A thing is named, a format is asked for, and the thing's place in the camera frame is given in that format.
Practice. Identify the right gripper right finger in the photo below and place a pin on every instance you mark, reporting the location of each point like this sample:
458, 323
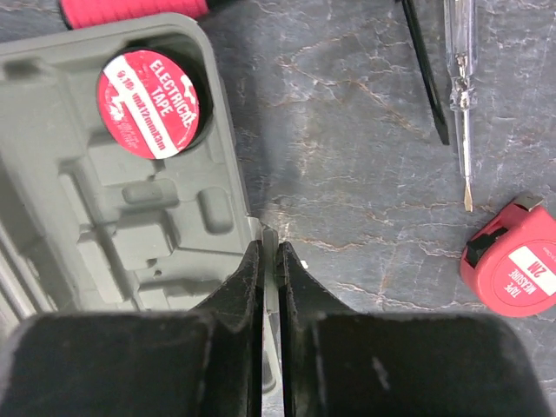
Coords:
338, 362

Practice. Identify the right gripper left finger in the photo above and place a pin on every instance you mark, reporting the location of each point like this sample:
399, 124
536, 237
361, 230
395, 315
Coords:
203, 362

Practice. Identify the grey plastic tool case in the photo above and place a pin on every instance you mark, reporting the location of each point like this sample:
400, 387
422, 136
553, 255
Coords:
86, 225

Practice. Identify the red phillips screwdriver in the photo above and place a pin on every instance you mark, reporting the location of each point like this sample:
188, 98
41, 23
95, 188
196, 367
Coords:
79, 14

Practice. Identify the red tape measure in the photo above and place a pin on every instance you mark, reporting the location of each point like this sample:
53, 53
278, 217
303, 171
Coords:
510, 263

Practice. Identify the red electrical tape roll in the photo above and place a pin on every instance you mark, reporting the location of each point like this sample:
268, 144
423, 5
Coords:
153, 102

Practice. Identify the red flathead screwdriver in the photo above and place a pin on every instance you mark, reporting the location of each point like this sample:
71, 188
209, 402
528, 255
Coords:
426, 71

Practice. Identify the clear voltage tester screwdriver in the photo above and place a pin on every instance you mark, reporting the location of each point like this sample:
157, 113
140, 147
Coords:
460, 21

